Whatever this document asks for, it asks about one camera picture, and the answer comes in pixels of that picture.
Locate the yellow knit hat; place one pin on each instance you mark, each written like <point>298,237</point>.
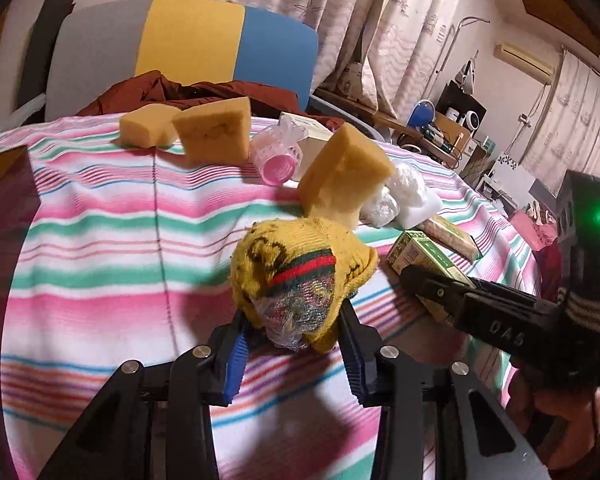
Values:
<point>290,278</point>

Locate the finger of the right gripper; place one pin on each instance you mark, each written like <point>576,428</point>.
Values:
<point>455,292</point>

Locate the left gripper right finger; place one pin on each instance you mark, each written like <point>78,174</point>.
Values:
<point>423,407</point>

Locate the person's right hand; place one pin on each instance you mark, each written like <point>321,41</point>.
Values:
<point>572,452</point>

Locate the clear plastic bag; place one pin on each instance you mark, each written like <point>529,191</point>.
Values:
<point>380,209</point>

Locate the patterned curtain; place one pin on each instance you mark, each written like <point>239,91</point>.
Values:
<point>389,54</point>

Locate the cream cardboard box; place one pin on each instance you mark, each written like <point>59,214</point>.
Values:
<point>310,135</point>

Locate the green printed box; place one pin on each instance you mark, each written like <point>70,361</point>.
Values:
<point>414,256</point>

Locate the pink hair roller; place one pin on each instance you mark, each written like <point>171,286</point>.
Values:
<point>275,152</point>

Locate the dark red cloth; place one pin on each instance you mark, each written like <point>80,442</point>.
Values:
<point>154,88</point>

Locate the tan green small box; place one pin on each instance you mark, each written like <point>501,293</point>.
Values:
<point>451,236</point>

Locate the square yellow sponge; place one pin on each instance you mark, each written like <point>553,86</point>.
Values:
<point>216,132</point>

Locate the cluttered wooden desk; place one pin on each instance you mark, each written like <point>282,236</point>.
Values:
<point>446,147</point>

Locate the striped pink green blanket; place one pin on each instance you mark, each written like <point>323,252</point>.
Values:
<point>127,258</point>

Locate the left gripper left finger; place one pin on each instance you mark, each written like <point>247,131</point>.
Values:
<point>112,437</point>

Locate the wall air conditioner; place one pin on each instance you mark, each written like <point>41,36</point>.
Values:
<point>525,62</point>

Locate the small yellow sponge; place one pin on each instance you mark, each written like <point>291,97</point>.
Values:
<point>150,126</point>

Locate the grey yellow blue chair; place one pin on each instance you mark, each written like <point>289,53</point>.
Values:
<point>75,55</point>

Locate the tall yellow sponge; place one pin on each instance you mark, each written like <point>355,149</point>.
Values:
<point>344,175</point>

